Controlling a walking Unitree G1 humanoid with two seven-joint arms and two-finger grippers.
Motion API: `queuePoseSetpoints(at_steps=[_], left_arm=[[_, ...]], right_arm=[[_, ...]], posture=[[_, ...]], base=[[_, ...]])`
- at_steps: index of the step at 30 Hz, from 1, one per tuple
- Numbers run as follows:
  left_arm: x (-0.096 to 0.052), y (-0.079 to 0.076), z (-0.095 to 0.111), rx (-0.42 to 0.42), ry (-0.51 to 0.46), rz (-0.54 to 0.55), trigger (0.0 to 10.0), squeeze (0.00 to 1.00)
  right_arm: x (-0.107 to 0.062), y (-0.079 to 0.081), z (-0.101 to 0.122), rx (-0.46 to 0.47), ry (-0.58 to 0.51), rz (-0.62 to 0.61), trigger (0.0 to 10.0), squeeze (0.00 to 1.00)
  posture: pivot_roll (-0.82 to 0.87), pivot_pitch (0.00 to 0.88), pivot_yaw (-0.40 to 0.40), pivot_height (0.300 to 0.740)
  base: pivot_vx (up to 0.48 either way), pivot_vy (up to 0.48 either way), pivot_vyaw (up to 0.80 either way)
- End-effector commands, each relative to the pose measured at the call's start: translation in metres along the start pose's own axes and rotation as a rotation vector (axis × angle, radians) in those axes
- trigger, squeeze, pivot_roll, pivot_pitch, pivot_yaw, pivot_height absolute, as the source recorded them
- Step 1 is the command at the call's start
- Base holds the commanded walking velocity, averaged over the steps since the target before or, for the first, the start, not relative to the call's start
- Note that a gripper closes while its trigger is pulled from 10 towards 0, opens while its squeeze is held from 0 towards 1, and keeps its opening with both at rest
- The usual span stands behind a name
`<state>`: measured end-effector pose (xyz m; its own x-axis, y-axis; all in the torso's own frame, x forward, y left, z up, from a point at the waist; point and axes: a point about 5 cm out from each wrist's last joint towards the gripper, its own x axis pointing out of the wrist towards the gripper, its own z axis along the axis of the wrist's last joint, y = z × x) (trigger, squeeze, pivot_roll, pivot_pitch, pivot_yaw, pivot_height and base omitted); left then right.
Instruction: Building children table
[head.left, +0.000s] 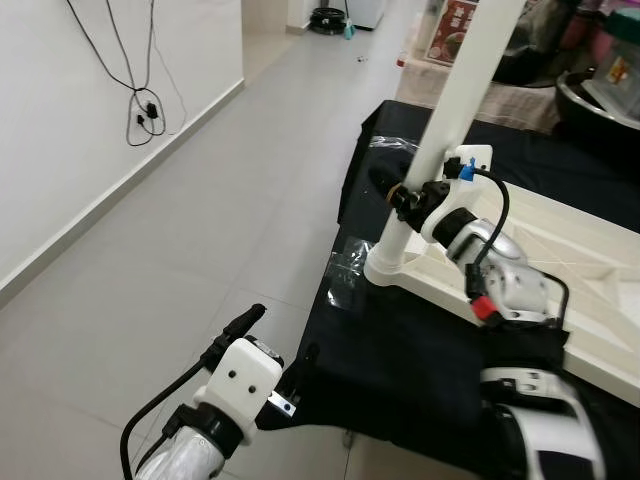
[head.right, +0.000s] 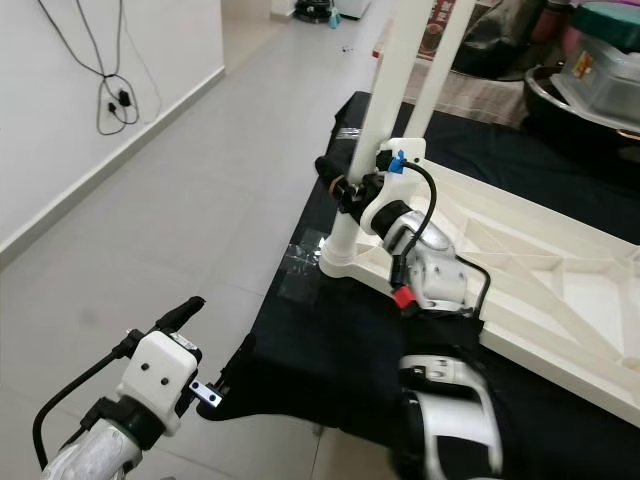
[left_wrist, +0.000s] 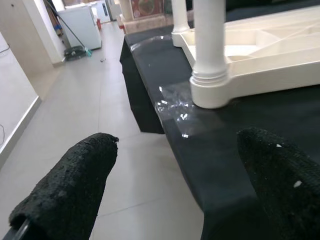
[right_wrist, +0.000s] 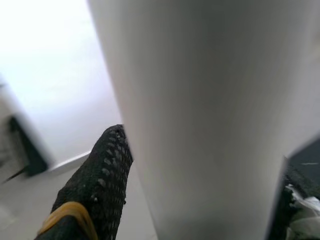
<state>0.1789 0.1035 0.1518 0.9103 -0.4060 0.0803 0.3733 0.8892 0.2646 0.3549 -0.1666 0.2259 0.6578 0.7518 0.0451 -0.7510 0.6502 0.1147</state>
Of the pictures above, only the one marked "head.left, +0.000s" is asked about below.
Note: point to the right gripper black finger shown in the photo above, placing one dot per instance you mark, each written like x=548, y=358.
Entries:
x=383, y=180

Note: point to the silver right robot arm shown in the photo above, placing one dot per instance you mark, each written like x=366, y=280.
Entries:
x=500, y=270

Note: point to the white plastic children table top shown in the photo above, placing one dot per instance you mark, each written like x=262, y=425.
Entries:
x=600, y=290

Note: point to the tan rubber band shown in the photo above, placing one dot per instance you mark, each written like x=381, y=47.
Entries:
x=398, y=190

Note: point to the crumpled clear plastic sheet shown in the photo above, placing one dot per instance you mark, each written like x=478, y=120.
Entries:
x=345, y=275

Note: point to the black tablecloth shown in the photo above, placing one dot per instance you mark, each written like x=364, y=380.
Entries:
x=400, y=360

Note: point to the checked cloth covered bench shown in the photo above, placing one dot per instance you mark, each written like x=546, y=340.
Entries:
x=520, y=105

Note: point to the teal headed mop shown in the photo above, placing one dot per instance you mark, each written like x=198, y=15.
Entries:
x=347, y=30

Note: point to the white fridge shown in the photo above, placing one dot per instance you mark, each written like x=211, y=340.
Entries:
x=370, y=10

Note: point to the black robot vacuum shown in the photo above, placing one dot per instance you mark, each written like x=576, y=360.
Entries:
x=328, y=18

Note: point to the black bag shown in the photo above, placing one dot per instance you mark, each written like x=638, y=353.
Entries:
x=540, y=45

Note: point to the black power adapter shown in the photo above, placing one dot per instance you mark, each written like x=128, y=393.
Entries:
x=150, y=108

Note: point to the clear plastic storage box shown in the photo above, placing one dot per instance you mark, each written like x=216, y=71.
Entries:
x=620, y=80

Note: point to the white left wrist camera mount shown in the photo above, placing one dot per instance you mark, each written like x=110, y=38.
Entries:
x=240, y=380

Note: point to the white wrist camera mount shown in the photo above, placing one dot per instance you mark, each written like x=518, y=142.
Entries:
x=240, y=380
x=475, y=158

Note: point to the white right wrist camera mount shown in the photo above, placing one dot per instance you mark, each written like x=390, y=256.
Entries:
x=475, y=158

